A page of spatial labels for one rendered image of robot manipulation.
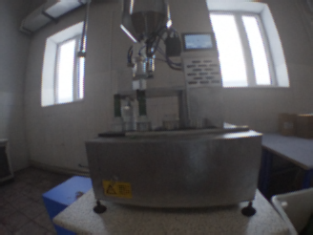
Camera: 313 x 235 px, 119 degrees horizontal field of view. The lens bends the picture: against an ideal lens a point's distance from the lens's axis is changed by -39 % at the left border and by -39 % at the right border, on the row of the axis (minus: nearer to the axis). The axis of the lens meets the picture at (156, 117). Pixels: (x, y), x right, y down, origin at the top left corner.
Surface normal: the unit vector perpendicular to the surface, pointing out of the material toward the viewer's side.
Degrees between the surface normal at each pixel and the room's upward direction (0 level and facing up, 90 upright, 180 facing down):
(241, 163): 90
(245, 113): 90
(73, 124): 90
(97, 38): 90
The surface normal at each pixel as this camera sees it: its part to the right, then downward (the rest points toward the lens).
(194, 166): -0.18, 0.04
